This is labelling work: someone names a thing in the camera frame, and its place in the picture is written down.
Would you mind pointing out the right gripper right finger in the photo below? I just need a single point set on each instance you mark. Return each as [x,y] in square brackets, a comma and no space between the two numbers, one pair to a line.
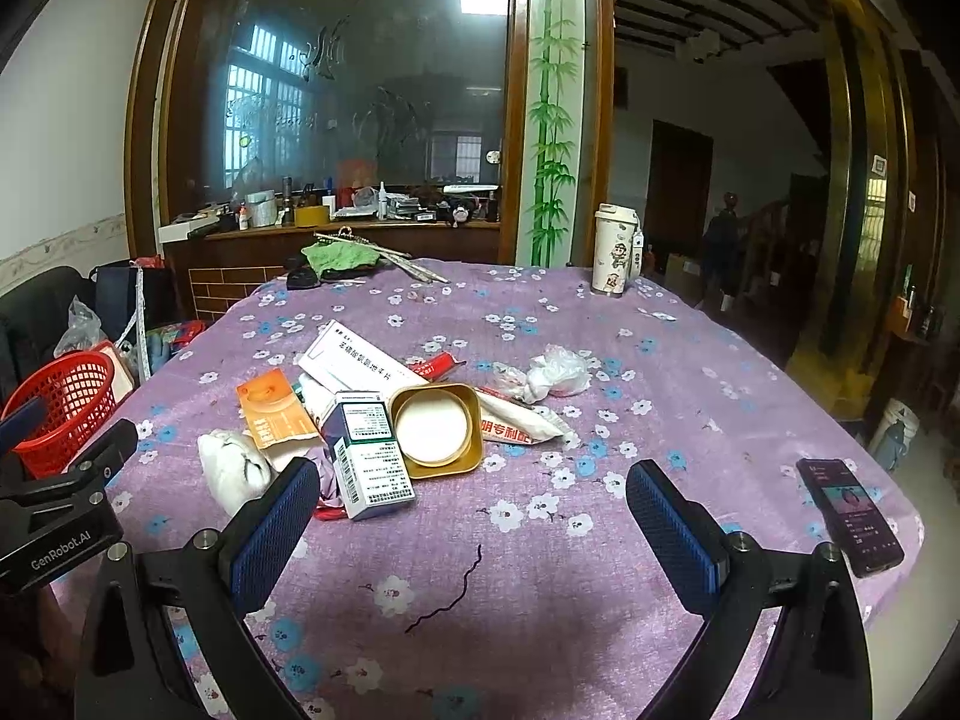
[817,662]

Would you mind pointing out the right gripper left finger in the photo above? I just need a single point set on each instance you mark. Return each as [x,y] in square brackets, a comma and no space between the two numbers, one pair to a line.
[131,665]

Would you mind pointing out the black smartphone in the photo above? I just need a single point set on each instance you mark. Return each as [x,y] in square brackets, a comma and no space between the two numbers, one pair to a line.
[852,518]

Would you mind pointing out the bundle of wooden sticks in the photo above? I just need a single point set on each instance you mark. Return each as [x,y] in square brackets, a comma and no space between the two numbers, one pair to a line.
[400,260]

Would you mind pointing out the white tissue wad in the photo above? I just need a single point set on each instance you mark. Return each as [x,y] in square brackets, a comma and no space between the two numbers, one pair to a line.
[234,469]

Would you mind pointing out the green cloth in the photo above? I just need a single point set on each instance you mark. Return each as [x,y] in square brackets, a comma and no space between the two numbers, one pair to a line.
[339,259]

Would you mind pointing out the red plastic mesh basket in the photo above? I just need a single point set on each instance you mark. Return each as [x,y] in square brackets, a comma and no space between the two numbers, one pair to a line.
[76,391]

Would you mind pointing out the white long paper box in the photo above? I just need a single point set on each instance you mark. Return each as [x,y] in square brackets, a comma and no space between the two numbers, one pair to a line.
[342,361]

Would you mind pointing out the black leather sofa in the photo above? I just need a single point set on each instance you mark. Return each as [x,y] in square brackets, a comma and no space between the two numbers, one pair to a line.
[34,317]

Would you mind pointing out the dark blue shopping bag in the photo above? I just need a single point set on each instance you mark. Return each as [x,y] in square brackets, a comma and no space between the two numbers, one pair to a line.
[115,296]

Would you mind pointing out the clear plastic bag on sofa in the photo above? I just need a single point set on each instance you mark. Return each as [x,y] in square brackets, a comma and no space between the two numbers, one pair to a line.
[83,332]

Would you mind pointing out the red white snack wrapper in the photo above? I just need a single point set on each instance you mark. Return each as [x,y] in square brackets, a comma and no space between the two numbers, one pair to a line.
[504,422]

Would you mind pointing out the orange packet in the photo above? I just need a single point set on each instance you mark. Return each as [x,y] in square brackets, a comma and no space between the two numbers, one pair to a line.
[273,412]

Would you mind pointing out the gold round tin lid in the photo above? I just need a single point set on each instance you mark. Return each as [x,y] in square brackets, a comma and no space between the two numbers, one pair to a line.
[438,429]

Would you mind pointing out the clear plastic bag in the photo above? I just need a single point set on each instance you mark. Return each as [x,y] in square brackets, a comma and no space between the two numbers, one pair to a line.
[557,372]
[83,332]

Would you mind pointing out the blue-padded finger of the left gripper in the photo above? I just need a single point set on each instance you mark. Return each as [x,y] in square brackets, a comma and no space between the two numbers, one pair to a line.
[21,424]

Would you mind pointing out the white cartoon tumbler cup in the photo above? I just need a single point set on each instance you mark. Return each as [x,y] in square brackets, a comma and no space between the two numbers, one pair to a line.
[618,249]

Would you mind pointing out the purple floral tablecloth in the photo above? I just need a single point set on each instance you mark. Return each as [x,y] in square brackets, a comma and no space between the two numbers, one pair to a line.
[523,589]

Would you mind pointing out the green white medicine box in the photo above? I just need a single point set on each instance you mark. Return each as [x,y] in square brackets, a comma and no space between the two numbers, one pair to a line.
[370,469]

